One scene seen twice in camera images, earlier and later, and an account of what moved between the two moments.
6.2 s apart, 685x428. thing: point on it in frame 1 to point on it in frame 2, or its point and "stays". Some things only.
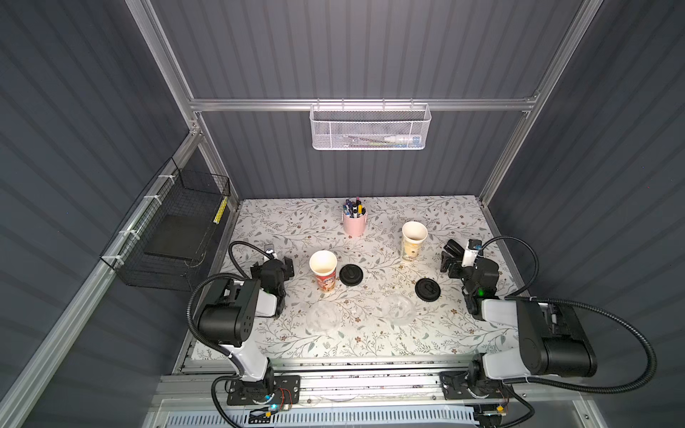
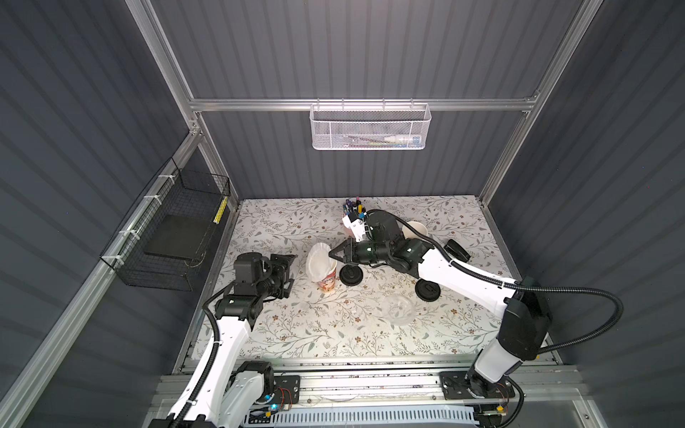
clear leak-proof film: x=322 y=316 to x=318 y=261
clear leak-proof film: x=397 y=309 stays
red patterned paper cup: x=324 y=264 stays
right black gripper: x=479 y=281 to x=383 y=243
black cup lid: x=350 y=275 stays
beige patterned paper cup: x=413 y=234 stays
